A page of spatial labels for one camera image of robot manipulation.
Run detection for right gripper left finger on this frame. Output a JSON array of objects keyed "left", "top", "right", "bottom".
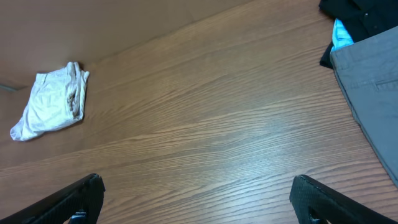
[{"left": 1, "top": 174, "right": 105, "bottom": 224}]

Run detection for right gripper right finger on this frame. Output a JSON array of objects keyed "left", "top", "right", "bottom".
[{"left": 289, "top": 175, "right": 397, "bottom": 224}]

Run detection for beige shorts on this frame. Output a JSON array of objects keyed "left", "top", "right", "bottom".
[{"left": 10, "top": 62, "right": 90, "bottom": 141}]

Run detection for grey shorts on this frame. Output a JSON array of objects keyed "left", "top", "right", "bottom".
[{"left": 330, "top": 28, "right": 397, "bottom": 183}]

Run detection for light blue garment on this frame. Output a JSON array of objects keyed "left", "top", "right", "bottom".
[{"left": 331, "top": 19, "right": 354, "bottom": 51}]

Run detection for black garment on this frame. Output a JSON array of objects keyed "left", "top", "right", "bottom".
[{"left": 319, "top": 0, "right": 397, "bottom": 68}]

